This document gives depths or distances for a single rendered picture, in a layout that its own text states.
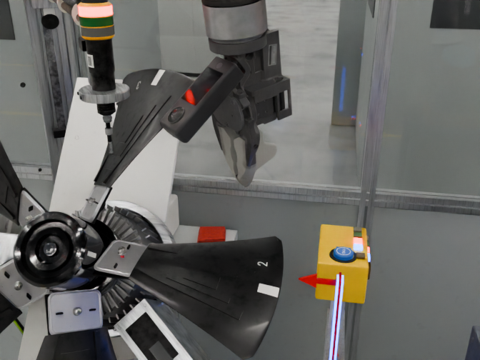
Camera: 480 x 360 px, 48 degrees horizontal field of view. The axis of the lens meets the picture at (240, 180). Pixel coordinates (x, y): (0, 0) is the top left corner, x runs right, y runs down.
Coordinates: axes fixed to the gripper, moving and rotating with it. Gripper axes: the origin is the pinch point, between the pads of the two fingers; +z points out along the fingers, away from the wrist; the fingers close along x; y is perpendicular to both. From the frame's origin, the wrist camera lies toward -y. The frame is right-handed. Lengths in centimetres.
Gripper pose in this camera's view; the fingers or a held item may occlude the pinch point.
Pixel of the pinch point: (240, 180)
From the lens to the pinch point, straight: 74.8
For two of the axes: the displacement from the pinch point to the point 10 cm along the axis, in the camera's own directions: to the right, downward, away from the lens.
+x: -5.7, -3.8, 7.2
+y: 8.1, -3.8, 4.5
